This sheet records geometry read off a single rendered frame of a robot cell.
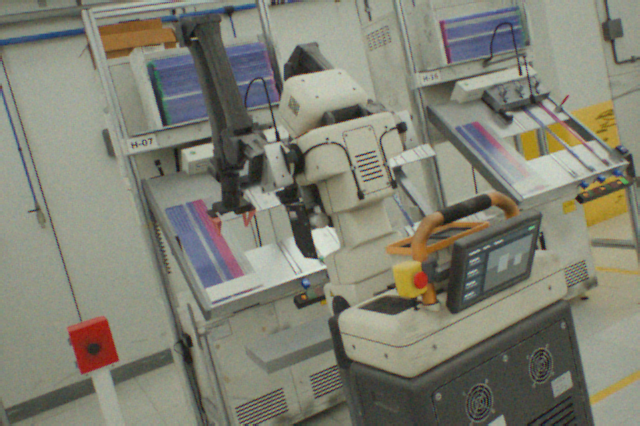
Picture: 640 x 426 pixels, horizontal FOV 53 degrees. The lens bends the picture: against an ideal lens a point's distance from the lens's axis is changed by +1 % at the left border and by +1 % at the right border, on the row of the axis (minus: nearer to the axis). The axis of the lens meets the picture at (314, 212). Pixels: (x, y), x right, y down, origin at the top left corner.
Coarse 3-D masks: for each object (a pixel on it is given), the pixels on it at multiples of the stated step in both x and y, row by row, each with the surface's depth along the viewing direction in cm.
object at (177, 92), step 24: (240, 48) 271; (264, 48) 276; (168, 72) 259; (192, 72) 263; (240, 72) 272; (264, 72) 276; (168, 96) 259; (192, 96) 263; (264, 96) 276; (168, 120) 260; (192, 120) 264
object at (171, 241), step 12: (144, 180) 260; (144, 192) 260; (156, 204) 252; (156, 216) 252; (168, 228) 244; (168, 240) 244; (180, 252) 237; (180, 264) 236; (192, 276) 229; (192, 288) 229; (204, 300) 223; (204, 312) 222
